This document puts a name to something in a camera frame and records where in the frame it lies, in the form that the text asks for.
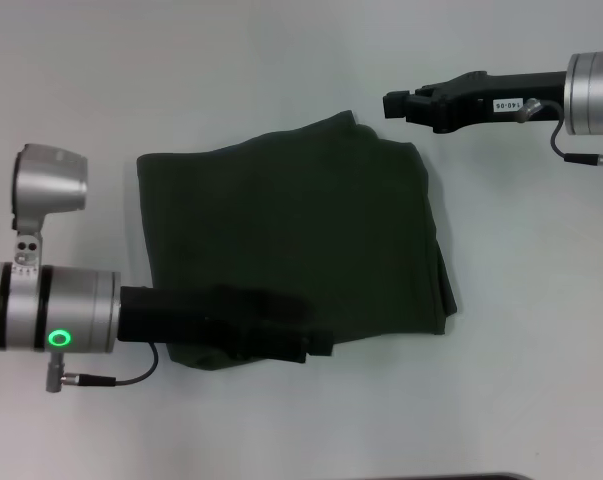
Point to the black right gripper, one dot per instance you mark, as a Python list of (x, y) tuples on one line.
[(481, 97)]

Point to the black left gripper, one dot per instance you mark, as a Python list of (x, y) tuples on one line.
[(166, 315)]

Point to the dark green FREE! t-shirt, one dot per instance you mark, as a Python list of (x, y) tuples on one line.
[(291, 220)]

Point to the silver metal connector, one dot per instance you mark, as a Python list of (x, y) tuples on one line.
[(528, 110), (55, 372)]

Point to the silver camera mount bracket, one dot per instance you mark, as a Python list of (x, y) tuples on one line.
[(28, 250)]

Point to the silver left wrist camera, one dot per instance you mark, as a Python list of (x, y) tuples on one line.
[(51, 185)]

